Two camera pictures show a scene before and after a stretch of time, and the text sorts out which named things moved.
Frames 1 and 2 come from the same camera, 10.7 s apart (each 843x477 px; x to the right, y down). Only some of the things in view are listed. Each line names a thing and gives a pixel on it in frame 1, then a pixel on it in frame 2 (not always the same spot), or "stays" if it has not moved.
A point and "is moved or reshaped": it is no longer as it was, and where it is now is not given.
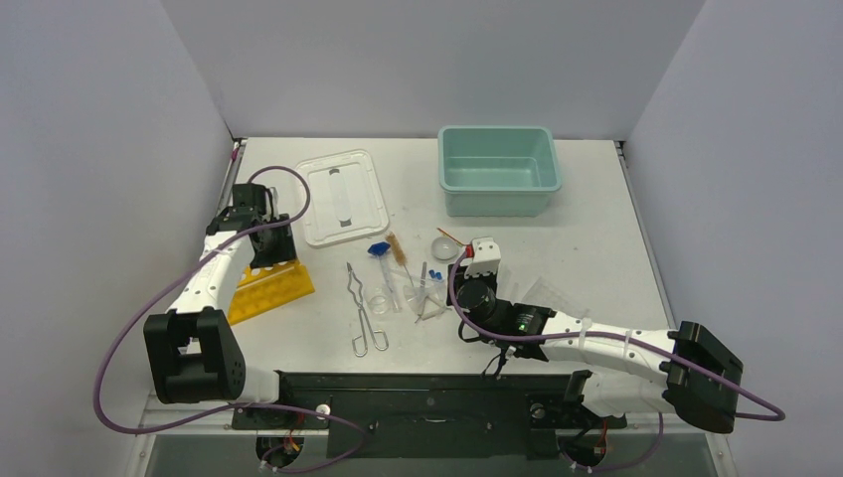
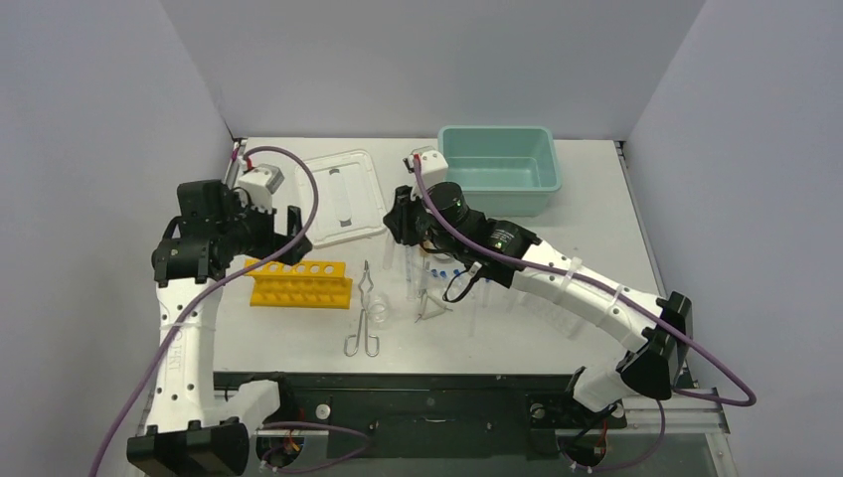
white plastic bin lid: [346, 200] stays
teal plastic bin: [497, 171] stays
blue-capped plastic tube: [378, 249] to [409, 261]
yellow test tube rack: [262, 288] is moved or reshaped
